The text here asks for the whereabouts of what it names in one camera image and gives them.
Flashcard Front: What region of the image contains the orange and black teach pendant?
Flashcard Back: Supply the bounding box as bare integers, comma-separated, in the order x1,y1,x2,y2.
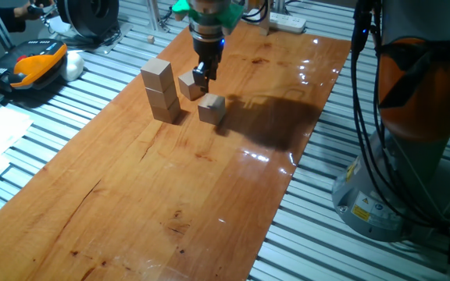
0,38,69,94

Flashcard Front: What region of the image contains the light wooden cube block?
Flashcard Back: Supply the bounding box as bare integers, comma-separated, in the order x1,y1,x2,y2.
149,100,182,125
140,57,175,94
198,92,227,126
177,69,207,101
145,84,180,111

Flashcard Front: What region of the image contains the black round device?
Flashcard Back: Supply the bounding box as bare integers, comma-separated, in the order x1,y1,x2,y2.
55,0,121,41

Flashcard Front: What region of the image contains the white power strip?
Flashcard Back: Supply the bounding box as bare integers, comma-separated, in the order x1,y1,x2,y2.
245,8,308,34

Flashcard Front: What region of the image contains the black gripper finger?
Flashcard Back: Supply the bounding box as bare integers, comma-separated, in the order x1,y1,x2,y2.
191,64,211,94
209,58,221,82

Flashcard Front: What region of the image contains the white rounded object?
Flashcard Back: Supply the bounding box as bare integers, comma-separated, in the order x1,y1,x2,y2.
59,51,86,83

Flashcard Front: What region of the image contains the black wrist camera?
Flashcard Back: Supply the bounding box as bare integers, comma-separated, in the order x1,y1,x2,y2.
215,37,227,59

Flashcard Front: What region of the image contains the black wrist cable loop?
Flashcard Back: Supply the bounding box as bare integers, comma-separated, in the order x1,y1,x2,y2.
240,0,270,23

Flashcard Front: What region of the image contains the person hand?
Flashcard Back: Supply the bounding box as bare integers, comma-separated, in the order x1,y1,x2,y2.
12,0,54,21

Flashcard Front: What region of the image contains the green camera mount flange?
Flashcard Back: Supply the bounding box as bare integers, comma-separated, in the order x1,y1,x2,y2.
185,0,245,37

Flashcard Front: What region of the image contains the black cable bundle along arm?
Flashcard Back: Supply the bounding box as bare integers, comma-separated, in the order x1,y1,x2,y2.
350,0,450,239

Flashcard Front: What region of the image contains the varnished wooden board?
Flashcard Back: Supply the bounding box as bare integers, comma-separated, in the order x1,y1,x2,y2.
0,17,352,281

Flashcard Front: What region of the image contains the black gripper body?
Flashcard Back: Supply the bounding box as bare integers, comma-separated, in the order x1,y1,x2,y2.
191,35,222,70

